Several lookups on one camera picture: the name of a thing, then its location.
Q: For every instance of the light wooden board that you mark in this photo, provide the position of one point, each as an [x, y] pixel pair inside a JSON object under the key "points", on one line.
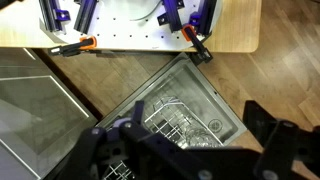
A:
{"points": [[240, 26]]}

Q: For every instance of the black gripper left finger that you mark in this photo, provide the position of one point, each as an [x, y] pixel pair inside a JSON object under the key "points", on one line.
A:
{"points": [[90, 150]]}

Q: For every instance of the white perforated base plate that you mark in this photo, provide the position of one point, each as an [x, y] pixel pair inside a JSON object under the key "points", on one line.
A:
{"points": [[133, 31]]}

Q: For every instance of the black rail with purple bracket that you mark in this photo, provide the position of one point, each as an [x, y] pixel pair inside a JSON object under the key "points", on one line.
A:
{"points": [[203, 16], [171, 13], [53, 13], [85, 15]]}

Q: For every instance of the orange and black clamp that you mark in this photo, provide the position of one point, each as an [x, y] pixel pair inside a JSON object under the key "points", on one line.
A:
{"points": [[85, 43], [196, 41]]}

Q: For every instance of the grey dishwasher door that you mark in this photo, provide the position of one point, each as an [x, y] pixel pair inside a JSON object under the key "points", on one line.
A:
{"points": [[200, 90]]}

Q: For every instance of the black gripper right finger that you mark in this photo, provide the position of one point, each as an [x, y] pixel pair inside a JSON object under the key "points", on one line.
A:
{"points": [[286, 150]]}

